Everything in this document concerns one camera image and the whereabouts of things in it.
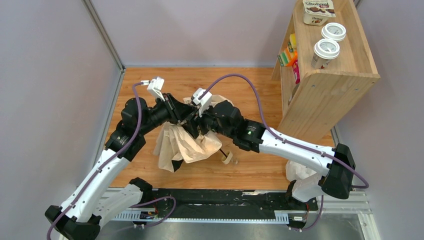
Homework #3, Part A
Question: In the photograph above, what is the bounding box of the wooden shelf unit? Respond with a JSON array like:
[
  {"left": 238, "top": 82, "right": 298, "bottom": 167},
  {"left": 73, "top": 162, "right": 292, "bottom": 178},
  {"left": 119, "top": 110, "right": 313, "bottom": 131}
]
[{"left": 271, "top": 0, "right": 380, "bottom": 143}]

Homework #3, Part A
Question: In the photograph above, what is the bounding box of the crumpled white plastic bag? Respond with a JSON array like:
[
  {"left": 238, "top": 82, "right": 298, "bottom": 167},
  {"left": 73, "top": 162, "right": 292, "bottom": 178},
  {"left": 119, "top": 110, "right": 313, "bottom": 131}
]
[{"left": 285, "top": 160, "right": 316, "bottom": 182}]

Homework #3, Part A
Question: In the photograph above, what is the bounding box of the Chobani yogurt cup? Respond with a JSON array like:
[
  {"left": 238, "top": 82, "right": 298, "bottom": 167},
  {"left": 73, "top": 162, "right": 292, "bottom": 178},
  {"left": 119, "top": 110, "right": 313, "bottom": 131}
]
[{"left": 302, "top": 0, "right": 336, "bottom": 26}]

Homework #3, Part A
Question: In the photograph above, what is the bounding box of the far white lidded cup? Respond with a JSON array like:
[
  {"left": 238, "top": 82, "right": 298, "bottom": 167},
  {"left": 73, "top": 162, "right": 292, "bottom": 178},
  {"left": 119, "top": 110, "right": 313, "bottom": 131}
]
[{"left": 321, "top": 22, "right": 347, "bottom": 42}]

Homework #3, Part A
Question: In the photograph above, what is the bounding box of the green orange sponge pack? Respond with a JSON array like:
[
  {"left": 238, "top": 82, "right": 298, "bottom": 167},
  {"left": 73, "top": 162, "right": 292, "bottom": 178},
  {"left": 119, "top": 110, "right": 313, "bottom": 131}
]
[{"left": 277, "top": 47, "right": 298, "bottom": 67}]

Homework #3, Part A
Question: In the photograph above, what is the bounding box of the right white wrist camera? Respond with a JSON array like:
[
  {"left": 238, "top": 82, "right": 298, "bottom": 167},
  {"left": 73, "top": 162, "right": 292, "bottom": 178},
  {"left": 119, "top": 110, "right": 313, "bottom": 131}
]
[{"left": 191, "top": 88, "right": 213, "bottom": 117}]

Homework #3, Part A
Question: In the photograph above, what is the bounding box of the white lidded cup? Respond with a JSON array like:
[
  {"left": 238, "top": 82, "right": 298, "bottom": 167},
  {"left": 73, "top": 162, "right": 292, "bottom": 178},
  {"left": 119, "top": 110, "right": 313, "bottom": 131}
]
[
  {"left": 321, "top": 22, "right": 347, "bottom": 42},
  {"left": 311, "top": 38, "right": 340, "bottom": 69}
]

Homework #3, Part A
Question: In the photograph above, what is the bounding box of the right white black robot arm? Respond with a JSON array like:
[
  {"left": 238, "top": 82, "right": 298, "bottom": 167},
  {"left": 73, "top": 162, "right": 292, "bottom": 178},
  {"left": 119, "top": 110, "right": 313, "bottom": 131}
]
[{"left": 181, "top": 101, "right": 355, "bottom": 203}]

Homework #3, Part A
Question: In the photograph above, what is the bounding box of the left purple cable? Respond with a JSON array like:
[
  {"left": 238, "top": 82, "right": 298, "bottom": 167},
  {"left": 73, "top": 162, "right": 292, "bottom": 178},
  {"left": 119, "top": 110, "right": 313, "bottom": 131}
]
[{"left": 45, "top": 81, "right": 177, "bottom": 240}]

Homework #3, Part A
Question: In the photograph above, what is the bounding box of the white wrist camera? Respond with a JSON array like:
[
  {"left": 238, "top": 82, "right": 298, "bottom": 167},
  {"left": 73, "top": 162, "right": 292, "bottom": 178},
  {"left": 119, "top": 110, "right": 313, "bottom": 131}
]
[
  {"left": 191, "top": 88, "right": 213, "bottom": 117},
  {"left": 140, "top": 76, "right": 165, "bottom": 102}
]

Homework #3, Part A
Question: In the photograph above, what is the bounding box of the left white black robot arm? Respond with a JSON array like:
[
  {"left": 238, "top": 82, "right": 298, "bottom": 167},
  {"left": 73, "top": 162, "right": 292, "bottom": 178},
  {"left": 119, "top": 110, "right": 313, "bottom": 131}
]
[{"left": 44, "top": 93, "right": 196, "bottom": 240}]

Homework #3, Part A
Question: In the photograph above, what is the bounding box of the black and beige folding umbrella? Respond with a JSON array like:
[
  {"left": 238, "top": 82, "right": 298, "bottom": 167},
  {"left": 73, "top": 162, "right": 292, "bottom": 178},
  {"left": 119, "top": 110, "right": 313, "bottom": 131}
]
[{"left": 152, "top": 94, "right": 239, "bottom": 173}]

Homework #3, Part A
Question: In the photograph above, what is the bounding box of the yellow green item on shelf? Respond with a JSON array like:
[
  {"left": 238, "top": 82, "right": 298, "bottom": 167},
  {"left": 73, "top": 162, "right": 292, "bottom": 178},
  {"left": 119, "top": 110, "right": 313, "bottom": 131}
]
[{"left": 287, "top": 33, "right": 297, "bottom": 53}]

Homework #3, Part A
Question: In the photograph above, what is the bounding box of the near white lidded cup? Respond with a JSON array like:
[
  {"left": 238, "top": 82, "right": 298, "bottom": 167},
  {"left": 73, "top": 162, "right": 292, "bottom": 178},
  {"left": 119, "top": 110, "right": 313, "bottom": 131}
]
[{"left": 311, "top": 38, "right": 340, "bottom": 69}]

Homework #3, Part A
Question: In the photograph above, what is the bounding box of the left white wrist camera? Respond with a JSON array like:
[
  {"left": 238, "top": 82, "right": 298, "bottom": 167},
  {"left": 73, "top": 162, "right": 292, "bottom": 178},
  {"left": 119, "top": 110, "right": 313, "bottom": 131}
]
[{"left": 140, "top": 76, "right": 165, "bottom": 102}]

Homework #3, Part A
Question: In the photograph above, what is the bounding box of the pink package on shelf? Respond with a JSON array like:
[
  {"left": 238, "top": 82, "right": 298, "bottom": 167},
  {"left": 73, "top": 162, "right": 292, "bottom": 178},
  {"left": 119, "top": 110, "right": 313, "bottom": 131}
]
[{"left": 291, "top": 59, "right": 301, "bottom": 85}]

